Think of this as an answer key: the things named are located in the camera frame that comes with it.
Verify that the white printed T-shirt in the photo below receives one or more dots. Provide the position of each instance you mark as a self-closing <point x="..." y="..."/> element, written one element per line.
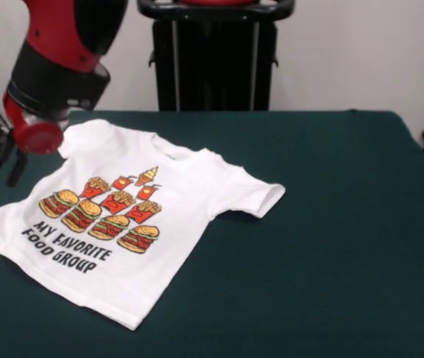
<point x="196" y="194"/>

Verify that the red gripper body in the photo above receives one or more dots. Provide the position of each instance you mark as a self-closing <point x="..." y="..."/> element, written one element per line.
<point x="38" y="138"/>

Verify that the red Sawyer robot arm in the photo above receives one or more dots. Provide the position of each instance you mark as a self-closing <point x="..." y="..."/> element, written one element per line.
<point x="62" y="56"/>

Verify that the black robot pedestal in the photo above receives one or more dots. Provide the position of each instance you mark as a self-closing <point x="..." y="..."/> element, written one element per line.
<point x="215" y="56"/>

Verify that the red robot base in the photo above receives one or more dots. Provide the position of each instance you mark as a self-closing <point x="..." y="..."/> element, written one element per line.
<point x="213" y="1"/>

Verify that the dark green table cloth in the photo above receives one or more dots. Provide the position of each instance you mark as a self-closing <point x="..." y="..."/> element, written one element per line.
<point x="345" y="261"/>

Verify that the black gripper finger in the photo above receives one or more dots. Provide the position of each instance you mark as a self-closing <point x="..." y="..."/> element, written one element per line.
<point x="17" y="168"/>

